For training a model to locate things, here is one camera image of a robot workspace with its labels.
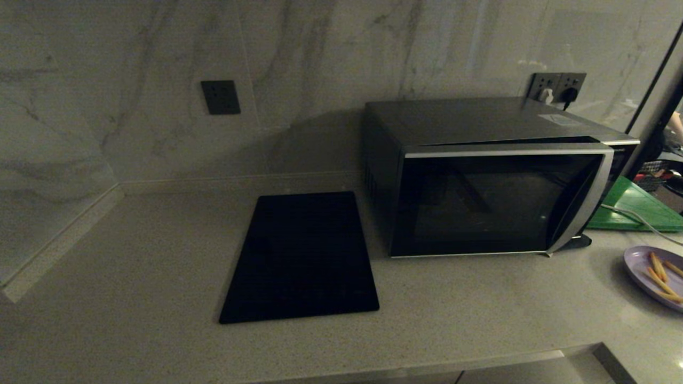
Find silver black microwave oven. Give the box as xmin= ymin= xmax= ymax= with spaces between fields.
xmin=363 ymin=97 xmax=641 ymax=259

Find purple plate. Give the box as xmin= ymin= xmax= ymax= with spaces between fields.
xmin=623 ymin=245 xmax=683 ymax=313

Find black induction cooktop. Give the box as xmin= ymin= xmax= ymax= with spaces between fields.
xmin=218 ymin=191 xmax=380 ymax=325

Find green cutting board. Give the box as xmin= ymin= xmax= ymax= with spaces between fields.
xmin=586 ymin=175 xmax=683 ymax=233

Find metal shopping cart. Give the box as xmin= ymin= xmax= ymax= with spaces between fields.
xmin=634 ymin=159 xmax=683 ymax=194

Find dark single wall socket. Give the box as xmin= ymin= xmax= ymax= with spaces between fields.
xmin=200 ymin=80 xmax=242 ymax=116

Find grey double wall socket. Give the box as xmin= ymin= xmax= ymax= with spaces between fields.
xmin=527 ymin=71 xmax=588 ymax=104

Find white power cable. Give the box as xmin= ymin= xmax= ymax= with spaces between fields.
xmin=601 ymin=203 xmax=683 ymax=246

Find black metal frame post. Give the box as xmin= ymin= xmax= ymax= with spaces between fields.
xmin=624 ymin=24 xmax=683 ymax=181

